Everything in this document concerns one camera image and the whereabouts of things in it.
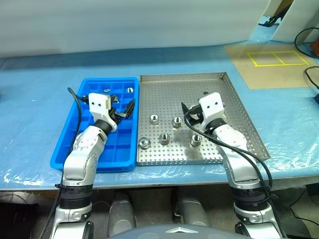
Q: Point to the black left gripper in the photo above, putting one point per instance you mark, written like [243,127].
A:
[114,115]

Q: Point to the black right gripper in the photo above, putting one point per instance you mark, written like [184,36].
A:
[195,116]

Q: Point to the metal nut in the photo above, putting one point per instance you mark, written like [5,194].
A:
[177,121]
[154,119]
[129,89]
[164,138]

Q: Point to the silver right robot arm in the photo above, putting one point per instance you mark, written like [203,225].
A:
[231,137]

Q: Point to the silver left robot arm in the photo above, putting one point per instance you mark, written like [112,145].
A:
[84,142]

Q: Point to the blue plastic compartment tray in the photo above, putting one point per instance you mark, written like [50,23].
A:
[119,149]

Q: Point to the black box under table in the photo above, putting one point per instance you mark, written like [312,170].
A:
[312,190]

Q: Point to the metal nut in blue tray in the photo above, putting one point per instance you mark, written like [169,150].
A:
[129,89]

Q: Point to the perforated metal tray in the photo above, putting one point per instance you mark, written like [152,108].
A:
[162,99]

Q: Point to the yellow tape rectangle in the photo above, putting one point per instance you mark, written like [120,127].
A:
[257,65]

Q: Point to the white foam backdrop sheet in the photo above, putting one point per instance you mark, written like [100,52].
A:
[124,25]

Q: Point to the brown cardboard mat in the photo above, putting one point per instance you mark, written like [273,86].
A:
[274,77]

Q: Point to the blue plastic table cover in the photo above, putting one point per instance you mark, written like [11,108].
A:
[37,112]

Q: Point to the grey rounded shape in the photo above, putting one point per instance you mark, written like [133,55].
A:
[193,211]
[122,211]

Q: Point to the black stand foot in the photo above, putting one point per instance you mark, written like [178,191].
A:
[270,22]

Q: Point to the white foam panel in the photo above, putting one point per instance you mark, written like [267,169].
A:
[291,20]

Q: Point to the orange brown object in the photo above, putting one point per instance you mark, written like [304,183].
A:
[315,48]

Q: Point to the grey body with white emblem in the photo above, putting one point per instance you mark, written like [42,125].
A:
[159,232]

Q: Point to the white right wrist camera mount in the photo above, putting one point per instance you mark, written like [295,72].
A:
[211,104]

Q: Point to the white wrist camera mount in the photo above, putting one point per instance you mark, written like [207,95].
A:
[98,103]
[211,104]

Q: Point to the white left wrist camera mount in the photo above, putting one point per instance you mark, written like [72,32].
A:
[98,103]

